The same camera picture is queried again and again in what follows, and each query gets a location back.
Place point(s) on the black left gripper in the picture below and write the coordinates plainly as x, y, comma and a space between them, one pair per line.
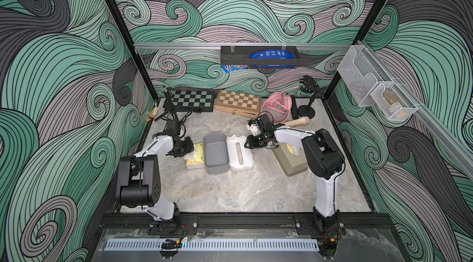
190, 147

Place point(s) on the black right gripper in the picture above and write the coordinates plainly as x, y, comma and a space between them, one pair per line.
254, 142

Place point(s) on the yellow tissue paper pack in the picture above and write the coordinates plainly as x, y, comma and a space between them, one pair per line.
195, 159

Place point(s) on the white tissue box lid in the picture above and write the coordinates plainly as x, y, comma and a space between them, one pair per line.
240, 157

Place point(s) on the grey tissue box base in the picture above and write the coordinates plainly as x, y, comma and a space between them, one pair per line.
216, 156

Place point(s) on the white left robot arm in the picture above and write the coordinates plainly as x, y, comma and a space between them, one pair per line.
139, 181

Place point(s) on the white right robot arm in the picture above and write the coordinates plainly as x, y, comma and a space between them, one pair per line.
324, 158

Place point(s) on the wooden chessboard box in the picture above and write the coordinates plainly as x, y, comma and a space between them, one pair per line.
236, 103

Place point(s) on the pink mesh food cover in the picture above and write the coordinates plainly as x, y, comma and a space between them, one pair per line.
278, 105

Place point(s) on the black remote control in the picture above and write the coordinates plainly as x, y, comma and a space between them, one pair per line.
294, 108

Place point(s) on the black tripod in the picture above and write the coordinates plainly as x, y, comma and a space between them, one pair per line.
170, 112

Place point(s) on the wooden pestle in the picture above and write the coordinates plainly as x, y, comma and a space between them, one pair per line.
298, 122

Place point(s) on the black green chessboard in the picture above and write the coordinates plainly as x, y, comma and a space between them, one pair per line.
197, 101

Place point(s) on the blue plastic package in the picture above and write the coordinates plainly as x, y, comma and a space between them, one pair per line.
272, 55

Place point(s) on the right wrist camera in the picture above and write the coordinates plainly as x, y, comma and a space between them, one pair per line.
253, 127

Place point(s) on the black wall shelf basket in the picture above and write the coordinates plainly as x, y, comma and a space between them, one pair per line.
240, 55

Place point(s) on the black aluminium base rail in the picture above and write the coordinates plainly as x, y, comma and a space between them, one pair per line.
194, 223

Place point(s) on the white slotted cable duct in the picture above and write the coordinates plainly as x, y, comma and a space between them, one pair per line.
207, 245

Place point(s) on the clear wall bin large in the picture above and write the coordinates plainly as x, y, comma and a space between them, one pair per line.
359, 74

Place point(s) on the clear wall bin small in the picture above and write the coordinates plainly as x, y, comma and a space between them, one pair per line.
393, 102

